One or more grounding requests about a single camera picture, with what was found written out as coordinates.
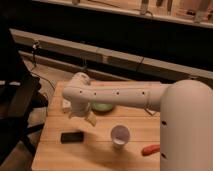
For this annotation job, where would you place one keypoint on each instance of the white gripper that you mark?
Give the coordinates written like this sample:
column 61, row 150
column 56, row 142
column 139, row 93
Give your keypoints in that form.
column 81, row 109

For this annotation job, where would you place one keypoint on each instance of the black eraser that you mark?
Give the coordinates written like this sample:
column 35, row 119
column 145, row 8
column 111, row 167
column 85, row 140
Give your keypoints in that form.
column 70, row 137

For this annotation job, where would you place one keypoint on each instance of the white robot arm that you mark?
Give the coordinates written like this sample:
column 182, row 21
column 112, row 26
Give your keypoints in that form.
column 186, row 115

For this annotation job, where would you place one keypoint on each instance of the green bowl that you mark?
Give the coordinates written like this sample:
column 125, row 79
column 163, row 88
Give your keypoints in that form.
column 100, row 107

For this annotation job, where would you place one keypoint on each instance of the white small bottle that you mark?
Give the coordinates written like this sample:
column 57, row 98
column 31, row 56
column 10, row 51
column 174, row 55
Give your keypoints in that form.
column 66, row 106

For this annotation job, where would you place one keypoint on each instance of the orange carrot toy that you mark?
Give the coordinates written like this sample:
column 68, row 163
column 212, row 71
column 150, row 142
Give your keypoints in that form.
column 149, row 150

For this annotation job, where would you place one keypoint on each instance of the black chair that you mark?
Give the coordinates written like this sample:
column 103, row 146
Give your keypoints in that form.
column 19, row 95

